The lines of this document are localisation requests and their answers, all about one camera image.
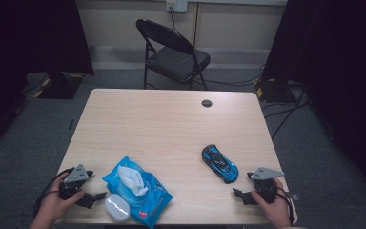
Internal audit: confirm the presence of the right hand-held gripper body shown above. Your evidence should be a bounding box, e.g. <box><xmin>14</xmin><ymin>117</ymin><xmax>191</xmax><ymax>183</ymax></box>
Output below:
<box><xmin>250</xmin><ymin>167</ymin><xmax>285</xmax><ymax>204</ymax></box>

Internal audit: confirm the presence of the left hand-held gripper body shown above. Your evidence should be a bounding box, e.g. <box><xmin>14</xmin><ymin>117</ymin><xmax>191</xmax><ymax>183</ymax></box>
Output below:
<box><xmin>59</xmin><ymin>164</ymin><xmax>90</xmax><ymax>201</ymax></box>

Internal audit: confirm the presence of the blue and black toy car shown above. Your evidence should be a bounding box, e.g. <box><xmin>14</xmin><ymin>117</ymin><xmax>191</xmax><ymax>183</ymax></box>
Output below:
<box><xmin>201</xmin><ymin>144</ymin><xmax>240</xmax><ymax>185</ymax></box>

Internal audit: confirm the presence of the white wet wipe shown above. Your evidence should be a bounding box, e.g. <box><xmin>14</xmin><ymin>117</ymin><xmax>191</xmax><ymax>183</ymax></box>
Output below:
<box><xmin>116</xmin><ymin>165</ymin><xmax>150</xmax><ymax>198</ymax></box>

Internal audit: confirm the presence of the blue wet wipes pack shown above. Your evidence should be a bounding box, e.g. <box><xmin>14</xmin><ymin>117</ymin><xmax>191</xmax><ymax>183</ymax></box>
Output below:
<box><xmin>102</xmin><ymin>156</ymin><xmax>174</xmax><ymax>229</ymax></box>

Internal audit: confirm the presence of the person's right hand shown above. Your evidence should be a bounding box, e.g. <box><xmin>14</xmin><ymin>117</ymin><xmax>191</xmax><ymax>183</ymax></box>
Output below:
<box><xmin>251</xmin><ymin>177</ymin><xmax>295</xmax><ymax>229</ymax></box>

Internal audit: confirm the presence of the person's left hand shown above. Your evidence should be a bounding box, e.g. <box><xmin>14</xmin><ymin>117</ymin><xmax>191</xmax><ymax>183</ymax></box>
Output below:
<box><xmin>30</xmin><ymin>173</ymin><xmax>86</xmax><ymax>229</ymax></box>

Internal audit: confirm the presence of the black stand base yellow tape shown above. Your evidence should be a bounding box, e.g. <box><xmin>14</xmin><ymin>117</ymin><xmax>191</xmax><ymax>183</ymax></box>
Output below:
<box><xmin>34</xmin><ymin>71</ymin><xmax>84</xmax><ymax>100</ymax></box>
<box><xmin>254</xmin><ymin>77</ymin><xmax>296</xmax><ymax>103</ymax></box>

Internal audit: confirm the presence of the black folding chair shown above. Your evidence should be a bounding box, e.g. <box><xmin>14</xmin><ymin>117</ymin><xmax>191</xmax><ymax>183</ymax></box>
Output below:
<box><xmin>135</xmin><ymin>18</ymin><xmax>212</xmax><ymax>91</ymax></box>

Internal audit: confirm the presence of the black curtain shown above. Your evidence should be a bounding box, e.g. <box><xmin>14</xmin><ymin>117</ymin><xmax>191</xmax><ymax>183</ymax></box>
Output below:
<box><xmin>261</xmin><ymin>0</ymin><xmax>366</xmax><ymax>204</ymax></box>
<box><xmin>0</xmin><ymin>0</ymin><xmax>94</xmax><ymax>160</ymax></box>

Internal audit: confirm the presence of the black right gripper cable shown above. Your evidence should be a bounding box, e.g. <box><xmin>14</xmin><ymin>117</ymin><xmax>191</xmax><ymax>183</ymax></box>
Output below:
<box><xmin>275</xmin><ymin>185</ymin><xmax>296</xmax><ymax>225</ymax></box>

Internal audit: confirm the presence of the black floor cable bundle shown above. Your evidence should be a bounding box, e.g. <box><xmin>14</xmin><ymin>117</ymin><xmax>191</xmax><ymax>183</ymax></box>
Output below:
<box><xmin>261</xmin><ymin>89</ymin><xmax>311</xmax><ymax>141</ymax></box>

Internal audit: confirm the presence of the beige wall conduit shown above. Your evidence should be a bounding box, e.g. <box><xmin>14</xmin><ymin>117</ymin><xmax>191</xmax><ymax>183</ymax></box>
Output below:
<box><xmin>193</xmin><ymin>2</ymin><xmax>201</xmax><ymax>49</ymax></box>

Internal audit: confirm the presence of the white wall socket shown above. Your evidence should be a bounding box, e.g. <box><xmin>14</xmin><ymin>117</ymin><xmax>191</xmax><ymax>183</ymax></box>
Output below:
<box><xmin>166</xmin><ymin>0</ymin><xmax>189</xmax><ymax>13</ymax></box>

